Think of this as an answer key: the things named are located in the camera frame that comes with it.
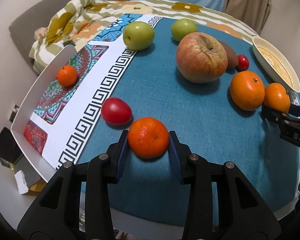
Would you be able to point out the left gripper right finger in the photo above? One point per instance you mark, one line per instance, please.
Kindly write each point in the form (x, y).
(223, 204)

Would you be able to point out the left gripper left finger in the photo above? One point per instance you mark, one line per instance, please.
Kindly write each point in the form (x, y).
(74, 204)

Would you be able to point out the large orange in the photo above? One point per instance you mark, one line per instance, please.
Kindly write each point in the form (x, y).
(277, 97)

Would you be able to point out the medium orange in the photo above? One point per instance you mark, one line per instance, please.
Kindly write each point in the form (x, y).
(247, 90)

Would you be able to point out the red cherry tomato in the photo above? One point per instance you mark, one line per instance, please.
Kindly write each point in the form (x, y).
(243, 63)

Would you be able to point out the large yellow-red apple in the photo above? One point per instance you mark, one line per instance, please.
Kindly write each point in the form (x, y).
(201, 58)

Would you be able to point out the small mandarin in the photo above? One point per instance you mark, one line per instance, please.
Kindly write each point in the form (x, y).
(148, 138)
(67, 76)

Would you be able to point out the red plum tomato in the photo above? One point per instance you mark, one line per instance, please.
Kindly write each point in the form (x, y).
(115, 111)

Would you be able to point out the green apple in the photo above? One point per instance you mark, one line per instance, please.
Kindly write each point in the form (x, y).
(181, 28)
(138, 35)

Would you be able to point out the cream bowl with cartoon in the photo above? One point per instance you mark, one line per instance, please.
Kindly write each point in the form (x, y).
(275, 64)

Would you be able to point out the teal blue cloth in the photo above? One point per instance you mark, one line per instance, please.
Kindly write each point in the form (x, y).
(205, 118)

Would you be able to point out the brown kiwi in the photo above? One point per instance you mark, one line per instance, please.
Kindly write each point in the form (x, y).
(232, 56)

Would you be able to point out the white patterned tray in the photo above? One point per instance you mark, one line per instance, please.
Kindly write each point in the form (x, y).
(51, 136)

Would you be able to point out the beige curtain right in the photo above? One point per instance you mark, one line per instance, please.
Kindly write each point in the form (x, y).
(252, 12)

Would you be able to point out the grey upholstered headboard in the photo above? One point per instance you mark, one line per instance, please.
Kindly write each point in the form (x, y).
(23, 27)

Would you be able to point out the floral striped blanket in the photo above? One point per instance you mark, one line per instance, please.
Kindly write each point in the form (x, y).
(81, 20)

